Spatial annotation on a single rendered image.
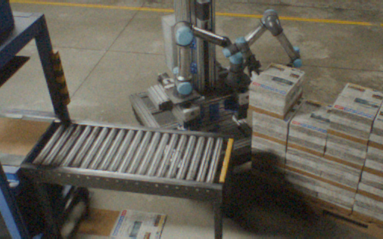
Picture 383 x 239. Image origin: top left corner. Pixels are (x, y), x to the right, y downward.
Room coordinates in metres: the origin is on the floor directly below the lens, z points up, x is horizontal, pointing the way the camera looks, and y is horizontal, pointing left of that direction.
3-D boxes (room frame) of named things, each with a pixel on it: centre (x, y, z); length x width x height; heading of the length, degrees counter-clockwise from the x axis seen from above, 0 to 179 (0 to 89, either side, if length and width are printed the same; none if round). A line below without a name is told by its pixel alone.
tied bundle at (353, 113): (2.60, -0.88, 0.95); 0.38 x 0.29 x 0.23; 152
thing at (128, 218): (2.35, 0.72, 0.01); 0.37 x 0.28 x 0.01; 82
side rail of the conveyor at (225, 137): (2.59, 0.66, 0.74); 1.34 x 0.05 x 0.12; 82
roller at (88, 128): (2.39, 1.08, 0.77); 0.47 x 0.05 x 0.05; 172
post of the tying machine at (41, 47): (2.86, 1.35, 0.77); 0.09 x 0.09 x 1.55; 82
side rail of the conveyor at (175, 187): (2.09, 0.72, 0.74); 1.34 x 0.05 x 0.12; 82
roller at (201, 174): (2.27, 0.18, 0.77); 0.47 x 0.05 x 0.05; 172
